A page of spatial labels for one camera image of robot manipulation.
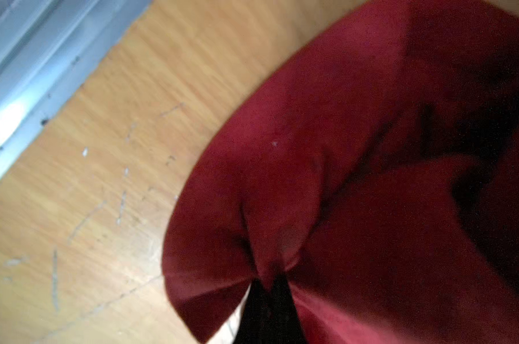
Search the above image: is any dark red cloth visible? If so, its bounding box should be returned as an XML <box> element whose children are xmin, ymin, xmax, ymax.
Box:
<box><xmin>162</xmin><ymin>1</ymin><xmax>519</xmax><ymax>343</ymax></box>

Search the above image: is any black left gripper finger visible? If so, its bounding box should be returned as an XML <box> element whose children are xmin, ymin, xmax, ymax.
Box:
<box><xmin>234</xmin><ymin>272</ymin><xmax>307</xmax><ymax>344</ymax></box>

